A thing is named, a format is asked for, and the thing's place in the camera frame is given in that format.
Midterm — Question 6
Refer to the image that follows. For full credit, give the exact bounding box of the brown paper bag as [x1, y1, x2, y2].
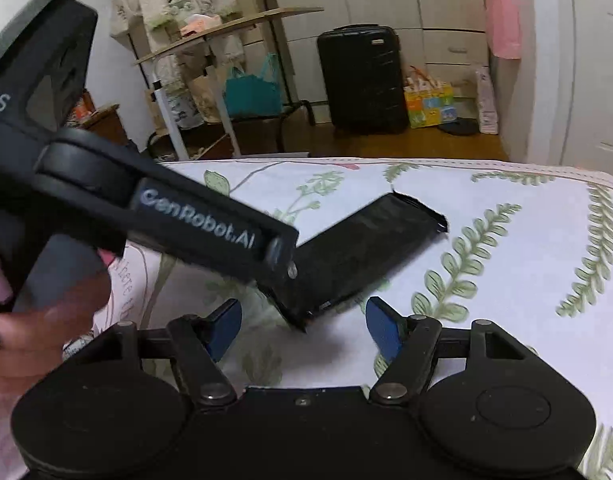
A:
[186, 67, 227, 123]
[145, 87, 168, 131]

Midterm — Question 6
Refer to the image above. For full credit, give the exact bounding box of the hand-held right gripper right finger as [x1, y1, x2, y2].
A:
[365, 296, 529, 407]

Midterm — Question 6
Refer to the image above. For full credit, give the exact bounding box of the white door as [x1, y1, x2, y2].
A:
[529, 0, 613, 168]

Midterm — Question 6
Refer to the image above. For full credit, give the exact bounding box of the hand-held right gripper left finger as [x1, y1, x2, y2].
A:
[104, 297, 243, 408]

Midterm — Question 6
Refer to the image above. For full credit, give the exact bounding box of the black snack packet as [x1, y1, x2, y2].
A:
[266, 191, 449, 333]

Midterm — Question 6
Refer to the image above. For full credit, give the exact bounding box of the black metal frame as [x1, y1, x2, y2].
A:
[279, 101, 314, 153]

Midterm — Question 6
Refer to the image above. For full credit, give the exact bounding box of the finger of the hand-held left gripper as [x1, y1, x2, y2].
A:
[130, 175, 301, 288]

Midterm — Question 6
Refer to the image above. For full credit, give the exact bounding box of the black suitcase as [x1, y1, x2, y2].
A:
[316, 25, 409, 136]

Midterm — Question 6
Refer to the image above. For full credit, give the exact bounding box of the white folding table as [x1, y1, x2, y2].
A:
[132, 7, 324, 161]

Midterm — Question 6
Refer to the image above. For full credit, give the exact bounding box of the canvas tote bag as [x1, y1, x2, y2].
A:
[110, 0, 142, 36]

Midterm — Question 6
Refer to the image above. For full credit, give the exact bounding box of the person's left hand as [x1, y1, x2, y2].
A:
[0, 240, 118, 401]

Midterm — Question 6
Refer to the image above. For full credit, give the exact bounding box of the black round base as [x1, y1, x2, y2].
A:
[439, 119, 479, 136]

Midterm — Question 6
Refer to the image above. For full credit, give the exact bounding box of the pink hanging bag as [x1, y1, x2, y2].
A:
[486, 0, 522, 60]

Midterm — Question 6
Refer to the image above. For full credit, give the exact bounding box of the teal shopping bag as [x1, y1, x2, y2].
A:
[224, 52, 284, 118]

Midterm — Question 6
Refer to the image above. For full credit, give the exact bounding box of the floral bedsheet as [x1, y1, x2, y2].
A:
[0, 157, 613, 480]

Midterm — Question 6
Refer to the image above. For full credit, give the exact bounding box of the white wardrobe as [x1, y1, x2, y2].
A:
[266, 0, 489, 126]

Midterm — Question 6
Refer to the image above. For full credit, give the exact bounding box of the wooden cabinet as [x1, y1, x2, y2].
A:
[81, 104, 130, 146]

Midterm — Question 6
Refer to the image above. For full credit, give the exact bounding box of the colourful patterned box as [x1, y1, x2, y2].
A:
[403, 65, 457, 130]

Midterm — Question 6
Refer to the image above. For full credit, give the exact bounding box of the white plastic bag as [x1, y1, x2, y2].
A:
[475, 66, 499, 135]

